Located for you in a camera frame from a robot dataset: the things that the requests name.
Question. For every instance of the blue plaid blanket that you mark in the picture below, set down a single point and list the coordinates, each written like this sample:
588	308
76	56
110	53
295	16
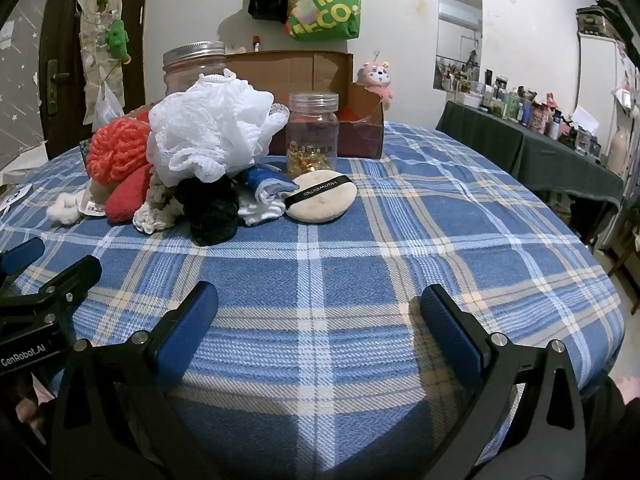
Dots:
350	260

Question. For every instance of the black and white oval object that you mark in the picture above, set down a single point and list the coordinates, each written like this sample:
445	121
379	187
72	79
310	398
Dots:
320	202

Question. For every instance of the cardboard box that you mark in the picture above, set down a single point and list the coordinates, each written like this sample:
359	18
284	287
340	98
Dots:
300	70

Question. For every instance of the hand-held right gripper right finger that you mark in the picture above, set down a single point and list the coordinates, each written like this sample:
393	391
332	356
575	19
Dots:
450	332

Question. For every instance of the small clear plastic jar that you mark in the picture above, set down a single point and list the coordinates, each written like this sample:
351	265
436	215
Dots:
312	130

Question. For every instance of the white mesh bath loofah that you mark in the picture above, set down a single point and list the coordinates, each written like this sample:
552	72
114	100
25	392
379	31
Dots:
210	130

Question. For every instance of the green tote bag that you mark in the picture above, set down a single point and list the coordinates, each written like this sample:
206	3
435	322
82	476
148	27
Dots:
330	7

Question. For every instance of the black fuzzy scrunchie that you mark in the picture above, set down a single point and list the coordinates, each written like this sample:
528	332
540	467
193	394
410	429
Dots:
212	212

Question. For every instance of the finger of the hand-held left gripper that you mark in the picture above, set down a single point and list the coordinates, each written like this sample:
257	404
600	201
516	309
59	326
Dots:
72	275
22	255

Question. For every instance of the red fuzzy pouch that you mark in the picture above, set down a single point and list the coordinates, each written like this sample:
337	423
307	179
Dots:
127	195

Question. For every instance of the white plastic bag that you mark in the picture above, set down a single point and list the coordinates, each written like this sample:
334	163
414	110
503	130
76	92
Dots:
107	105

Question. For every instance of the large jar with metal lid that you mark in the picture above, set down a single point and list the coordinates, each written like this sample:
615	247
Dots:
192	67

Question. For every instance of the green plush toy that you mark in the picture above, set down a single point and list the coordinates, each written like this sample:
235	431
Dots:
117	37

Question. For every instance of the table with green cloth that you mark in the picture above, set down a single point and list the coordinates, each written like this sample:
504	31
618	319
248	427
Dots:
525	152

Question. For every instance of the white translucent packet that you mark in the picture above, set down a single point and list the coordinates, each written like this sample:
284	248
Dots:
96	197

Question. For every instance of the white paper card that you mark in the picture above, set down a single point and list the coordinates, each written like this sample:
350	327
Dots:
585	117

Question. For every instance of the wall mirror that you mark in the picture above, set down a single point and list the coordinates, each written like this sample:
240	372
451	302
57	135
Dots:
460	25

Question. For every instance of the hanging fabric organizer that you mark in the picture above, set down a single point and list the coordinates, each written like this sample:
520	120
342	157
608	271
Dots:
97	70

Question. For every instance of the white cloth roll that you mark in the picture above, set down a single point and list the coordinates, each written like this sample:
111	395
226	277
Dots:
260	211

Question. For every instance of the blue cloth roll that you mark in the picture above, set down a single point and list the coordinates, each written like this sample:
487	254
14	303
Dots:
265	182

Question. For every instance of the red knitted scrubber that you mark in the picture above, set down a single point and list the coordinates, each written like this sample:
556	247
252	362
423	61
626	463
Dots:
117	152

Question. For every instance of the white fluffy star clip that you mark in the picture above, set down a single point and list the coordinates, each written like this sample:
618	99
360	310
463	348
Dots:
65	208

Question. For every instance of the row of bottles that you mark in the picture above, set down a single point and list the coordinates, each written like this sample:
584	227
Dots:
525	105

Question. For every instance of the dark wooden door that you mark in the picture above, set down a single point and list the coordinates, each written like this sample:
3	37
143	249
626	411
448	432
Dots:
60	25

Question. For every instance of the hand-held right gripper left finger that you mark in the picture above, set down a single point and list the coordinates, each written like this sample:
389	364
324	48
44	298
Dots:
190	327

